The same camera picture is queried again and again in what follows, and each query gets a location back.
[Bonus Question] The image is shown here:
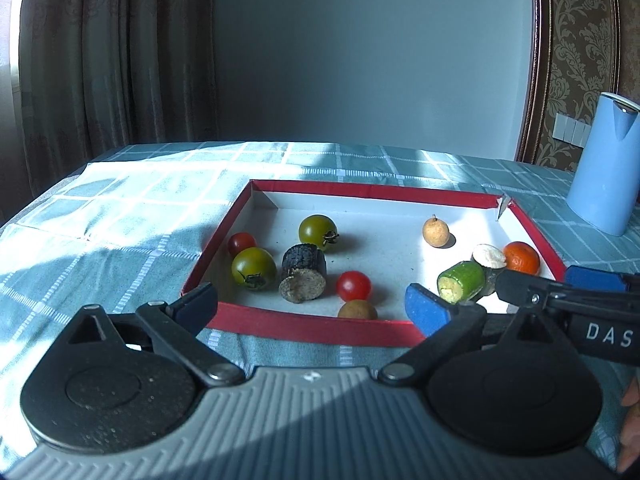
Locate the white wall switch panel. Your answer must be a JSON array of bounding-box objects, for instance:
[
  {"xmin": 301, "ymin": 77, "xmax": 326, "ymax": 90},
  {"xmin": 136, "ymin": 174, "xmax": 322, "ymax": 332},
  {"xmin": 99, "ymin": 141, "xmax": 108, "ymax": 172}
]
[{"xmin": 552, "ymin": 113, "xmax": 591, "ymax": 148}]

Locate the person's hand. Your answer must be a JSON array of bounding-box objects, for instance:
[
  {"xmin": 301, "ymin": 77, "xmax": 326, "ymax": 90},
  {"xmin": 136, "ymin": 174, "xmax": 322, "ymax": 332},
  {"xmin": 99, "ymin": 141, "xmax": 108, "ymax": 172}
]
[{"xmin": 617, "ymin": 377, "xmax": 640, "ymax": 474}]

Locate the green cucumber chunk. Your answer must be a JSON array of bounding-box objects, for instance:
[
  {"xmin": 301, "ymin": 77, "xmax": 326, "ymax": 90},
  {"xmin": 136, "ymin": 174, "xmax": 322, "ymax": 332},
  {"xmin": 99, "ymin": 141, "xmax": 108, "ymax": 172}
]
[{"xmin": 436, "ymin": 260, "xmax": 486, "ymax": 304}]

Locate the red cherry tomato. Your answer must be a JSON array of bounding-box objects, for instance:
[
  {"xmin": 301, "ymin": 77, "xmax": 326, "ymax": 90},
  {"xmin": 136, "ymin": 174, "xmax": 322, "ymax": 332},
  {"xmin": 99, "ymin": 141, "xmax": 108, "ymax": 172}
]
[
  {"xmin": 336, "ymin": 271, "xmax": 372, "ymax": 302},
  {"xmin": 227, "ymin": 232, "xmax": 256, "ymax": 258}
]

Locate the light green tomato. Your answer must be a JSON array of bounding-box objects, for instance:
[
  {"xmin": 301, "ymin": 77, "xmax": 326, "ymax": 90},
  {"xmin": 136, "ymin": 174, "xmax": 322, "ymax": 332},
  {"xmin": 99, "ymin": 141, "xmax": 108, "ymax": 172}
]
[{"xmin": 298, "ymin": 214, "xmax": 340, "ymax": 252}]

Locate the brown patterned curtain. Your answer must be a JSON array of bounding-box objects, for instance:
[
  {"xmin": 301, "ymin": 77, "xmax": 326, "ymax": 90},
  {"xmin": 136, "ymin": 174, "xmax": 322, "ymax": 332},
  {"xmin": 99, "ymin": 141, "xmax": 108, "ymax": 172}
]
[{"xmin": 1, "ymin": 0, "xmax": 219, "ymax": 218}]

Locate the red shallow cardboard box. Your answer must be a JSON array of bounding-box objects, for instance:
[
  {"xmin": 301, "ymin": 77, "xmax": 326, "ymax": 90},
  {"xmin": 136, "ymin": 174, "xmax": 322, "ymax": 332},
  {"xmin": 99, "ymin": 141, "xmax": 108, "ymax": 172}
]
[{"xmin": 182, "ymin": 180, "xmax": 565, "ymax": 347}]

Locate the large dark green tomato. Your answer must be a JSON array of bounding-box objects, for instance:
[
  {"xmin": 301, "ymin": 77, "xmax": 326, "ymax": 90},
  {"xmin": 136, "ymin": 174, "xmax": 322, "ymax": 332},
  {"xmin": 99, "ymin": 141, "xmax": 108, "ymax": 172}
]
[{"xmin": 231, "ymin": 247, "xmax": 277, "ymax": 290}]

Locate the light blue kettle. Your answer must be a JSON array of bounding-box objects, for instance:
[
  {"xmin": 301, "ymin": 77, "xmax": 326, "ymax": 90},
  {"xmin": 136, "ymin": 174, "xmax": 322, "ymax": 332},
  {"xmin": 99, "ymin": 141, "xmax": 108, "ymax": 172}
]
[{"xmin": 566, "ymin": 92, "xmax": 640, "ymax": 236}]

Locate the orange tangerine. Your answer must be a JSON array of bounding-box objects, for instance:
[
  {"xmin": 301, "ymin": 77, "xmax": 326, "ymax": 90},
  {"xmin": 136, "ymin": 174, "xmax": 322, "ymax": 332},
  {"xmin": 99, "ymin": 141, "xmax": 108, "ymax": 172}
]
[{"xmin": 502, "ymin": 242, "xmax": 540, "ymax": 275}]

